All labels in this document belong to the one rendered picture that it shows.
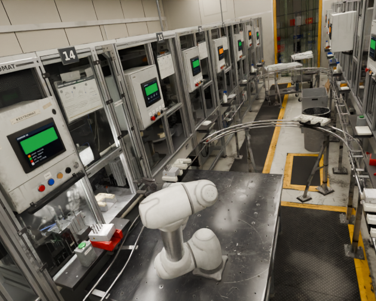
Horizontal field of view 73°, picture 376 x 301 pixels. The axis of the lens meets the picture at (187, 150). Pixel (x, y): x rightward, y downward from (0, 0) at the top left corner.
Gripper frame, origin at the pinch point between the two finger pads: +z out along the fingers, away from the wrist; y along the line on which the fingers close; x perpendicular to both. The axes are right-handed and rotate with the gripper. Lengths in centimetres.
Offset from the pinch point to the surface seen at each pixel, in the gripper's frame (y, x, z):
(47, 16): 167, -314, 379
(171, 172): -20, -51, 5
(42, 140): 52, 38, 18
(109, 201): -19.8, -3.6, 36.2
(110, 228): -10.4, 30.2, 4.5
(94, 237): -12.1, 37.6, 11.3
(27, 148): 52, 47, 18
